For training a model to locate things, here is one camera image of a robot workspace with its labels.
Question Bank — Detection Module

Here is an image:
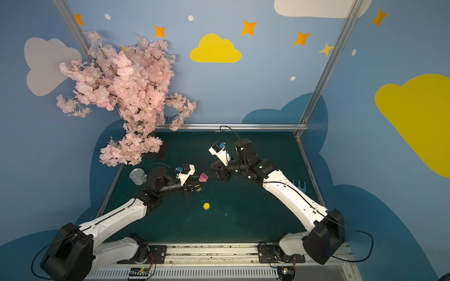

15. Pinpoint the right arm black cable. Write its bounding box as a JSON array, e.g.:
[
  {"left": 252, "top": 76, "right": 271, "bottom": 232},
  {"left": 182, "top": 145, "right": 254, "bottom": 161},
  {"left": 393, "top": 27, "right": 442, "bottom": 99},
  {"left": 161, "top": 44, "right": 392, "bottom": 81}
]
[{"left": 219, "top": 125, "right": 375, "bottom": 263}]

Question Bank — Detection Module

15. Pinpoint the aluminium frame post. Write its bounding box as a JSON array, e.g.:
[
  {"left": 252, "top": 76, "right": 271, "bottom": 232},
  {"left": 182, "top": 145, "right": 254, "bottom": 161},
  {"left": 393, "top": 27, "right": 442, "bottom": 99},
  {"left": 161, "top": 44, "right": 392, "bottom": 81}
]
[
  {"left": 52, "top": 0, "right": 92, "bottom": 61},
  {"left": 300, "top": 0, "right": 364, "bottom": 126}
]

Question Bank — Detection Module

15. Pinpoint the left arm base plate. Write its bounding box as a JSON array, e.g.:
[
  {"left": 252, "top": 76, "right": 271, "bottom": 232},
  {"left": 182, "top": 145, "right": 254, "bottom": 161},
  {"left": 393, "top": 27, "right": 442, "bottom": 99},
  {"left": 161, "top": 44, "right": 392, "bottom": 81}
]
[{"left": 117, "top": 245, "right": 168, "bottom": 264}]

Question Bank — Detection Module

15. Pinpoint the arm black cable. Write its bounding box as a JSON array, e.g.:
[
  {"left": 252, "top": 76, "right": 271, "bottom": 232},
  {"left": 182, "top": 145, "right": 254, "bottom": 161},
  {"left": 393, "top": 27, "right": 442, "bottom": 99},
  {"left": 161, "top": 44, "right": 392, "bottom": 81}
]
[
  {"left": 30, "top": 162, "right": 176, "bottom": 281},
  {"left": 219, "top": 125, "right": 375, "bottom": 263}
]

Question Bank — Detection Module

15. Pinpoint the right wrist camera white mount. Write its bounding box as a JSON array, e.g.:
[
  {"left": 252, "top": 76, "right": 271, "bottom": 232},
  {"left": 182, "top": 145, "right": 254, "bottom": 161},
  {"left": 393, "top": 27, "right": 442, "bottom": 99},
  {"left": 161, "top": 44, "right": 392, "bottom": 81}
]
[{"left": 209, "top": 142, "right": 232, "bottom": 166}]

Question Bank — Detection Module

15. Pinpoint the right electronics board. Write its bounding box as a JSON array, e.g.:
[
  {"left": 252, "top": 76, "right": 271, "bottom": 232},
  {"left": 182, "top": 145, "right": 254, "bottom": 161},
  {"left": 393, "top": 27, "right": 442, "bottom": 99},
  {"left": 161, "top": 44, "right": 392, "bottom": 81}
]
[{"left": 276, "top": 267, "right": 296, "bottom": 281}]

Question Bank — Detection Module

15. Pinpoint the pink cherry blossom tree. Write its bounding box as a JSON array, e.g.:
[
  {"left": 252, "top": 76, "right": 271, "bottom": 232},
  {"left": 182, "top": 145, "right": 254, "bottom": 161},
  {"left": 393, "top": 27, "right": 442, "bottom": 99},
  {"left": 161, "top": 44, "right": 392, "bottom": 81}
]
[{"left": 57, "top": 31, "right": 196, "bottom": 167}]

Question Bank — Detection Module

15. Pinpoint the silver metal can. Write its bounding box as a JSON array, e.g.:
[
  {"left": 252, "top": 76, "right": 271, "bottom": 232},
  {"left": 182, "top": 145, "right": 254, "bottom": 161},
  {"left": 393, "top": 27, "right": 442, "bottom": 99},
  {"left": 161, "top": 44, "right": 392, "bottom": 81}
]
[{"left": 129, "top": 168, "right": 146, "bottom": 186}]

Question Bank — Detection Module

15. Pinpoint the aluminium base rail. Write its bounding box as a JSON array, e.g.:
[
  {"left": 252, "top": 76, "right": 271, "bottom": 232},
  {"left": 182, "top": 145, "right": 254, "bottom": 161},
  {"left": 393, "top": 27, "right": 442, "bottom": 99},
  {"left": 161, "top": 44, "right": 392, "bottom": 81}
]
[{"left": 86, "top": 243, "right": 362, "bottom": 281}]

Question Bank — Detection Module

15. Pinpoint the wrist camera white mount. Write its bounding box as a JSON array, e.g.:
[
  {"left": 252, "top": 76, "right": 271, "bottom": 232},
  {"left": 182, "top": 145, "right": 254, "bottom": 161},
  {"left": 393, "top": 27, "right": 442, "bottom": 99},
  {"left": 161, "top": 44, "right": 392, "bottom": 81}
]
[
  {"left": 175, "top": 164, "right": 195, "bottom": 186},
  {"left": 209, "top": 142, "right": 232, "bottom": 166}
]

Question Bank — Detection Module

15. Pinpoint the magenta paint jar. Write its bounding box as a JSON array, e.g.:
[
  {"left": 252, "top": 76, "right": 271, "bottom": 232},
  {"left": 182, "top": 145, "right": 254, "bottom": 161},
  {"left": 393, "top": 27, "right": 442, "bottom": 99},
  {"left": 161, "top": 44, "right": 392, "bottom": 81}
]
[{"left": 199, "top": 173, "right": 209, "bottom": 183}]

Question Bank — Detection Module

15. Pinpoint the electronics board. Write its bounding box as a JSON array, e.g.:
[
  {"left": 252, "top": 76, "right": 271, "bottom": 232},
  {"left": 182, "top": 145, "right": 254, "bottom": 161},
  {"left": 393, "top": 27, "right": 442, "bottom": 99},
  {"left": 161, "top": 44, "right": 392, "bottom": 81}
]
[
  {"left": 127, "top": 267, "right": 151, "bottom": 281},
  {"left": 276, "top": 267, "right": 296, "bottom": 281}
]

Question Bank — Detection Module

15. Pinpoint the horizontal aluminium frame bar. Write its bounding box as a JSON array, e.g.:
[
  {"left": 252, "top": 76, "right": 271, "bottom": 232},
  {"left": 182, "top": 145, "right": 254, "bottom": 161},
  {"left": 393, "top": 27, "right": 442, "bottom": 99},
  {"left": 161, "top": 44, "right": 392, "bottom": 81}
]
[{"left": 154, "top": 122, "right": 309, "bottom": 132}]

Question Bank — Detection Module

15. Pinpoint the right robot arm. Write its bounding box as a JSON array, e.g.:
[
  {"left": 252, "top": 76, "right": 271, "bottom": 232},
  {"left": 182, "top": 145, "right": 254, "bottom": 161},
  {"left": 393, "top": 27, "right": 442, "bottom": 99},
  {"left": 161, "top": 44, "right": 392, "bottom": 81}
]
[{"left": 209, "top": 139, "right": 345, "bottom": 265}]

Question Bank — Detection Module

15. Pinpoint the right aluminium frame post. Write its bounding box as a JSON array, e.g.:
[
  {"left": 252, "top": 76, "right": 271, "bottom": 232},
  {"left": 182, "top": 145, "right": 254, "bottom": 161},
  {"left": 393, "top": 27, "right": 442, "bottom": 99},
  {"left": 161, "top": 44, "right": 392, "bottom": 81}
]
[{"left": 300, "top": 0, "right": 364, "bottom": 126}]

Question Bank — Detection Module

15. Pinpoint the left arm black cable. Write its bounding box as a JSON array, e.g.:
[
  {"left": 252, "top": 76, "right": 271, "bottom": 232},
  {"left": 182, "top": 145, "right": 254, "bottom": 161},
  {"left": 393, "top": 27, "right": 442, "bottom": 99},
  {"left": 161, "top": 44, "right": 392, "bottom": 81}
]
[{"left": 30, "top": 162, "right": 176, "bottom": 281}]

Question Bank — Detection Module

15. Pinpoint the left electronics board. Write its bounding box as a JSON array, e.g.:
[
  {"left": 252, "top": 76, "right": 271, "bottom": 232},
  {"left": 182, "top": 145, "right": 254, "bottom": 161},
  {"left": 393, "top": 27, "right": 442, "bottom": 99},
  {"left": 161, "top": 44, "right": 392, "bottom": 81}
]
[{"left": 127, "top": 267, "right": 151, "bottom": 281}]

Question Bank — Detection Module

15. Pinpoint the blue garden fork wooden handle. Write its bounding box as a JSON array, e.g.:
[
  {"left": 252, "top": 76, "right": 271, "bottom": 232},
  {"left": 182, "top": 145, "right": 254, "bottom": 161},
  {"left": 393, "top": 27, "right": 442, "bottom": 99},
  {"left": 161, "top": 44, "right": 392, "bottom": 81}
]
[{"left": 297, "top": 180, "right": 307, "bottom": 192}]

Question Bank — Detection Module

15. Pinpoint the left aluminium frame post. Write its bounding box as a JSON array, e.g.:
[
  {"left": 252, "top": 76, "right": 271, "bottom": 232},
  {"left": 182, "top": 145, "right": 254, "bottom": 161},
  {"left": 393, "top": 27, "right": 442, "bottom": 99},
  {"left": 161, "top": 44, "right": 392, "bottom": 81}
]
[{"left": 52, "top": 0, "right": 92, "bottom": 61}]

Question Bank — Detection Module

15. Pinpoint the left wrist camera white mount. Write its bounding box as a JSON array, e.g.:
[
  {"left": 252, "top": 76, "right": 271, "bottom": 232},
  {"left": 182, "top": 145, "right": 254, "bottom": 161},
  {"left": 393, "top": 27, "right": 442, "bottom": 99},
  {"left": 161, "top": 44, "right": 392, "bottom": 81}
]
[{"left": 175, "top": 164, "right": 195, "bottom": 186}]

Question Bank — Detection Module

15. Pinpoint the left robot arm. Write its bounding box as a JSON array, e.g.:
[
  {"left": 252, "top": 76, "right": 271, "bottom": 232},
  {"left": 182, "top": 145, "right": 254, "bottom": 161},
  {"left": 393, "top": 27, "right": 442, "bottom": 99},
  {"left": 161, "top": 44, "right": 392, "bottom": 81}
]
[{"left": 40, "top": 165, "right": 208, "bottom": 281}]

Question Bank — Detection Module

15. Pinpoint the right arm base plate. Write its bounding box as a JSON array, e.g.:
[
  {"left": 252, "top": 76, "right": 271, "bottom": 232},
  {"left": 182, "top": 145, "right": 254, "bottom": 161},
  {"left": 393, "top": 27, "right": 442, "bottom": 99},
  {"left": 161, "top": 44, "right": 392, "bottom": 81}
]
[{"left": 256, "top": 242, "right": 306, "bottom": 263}]

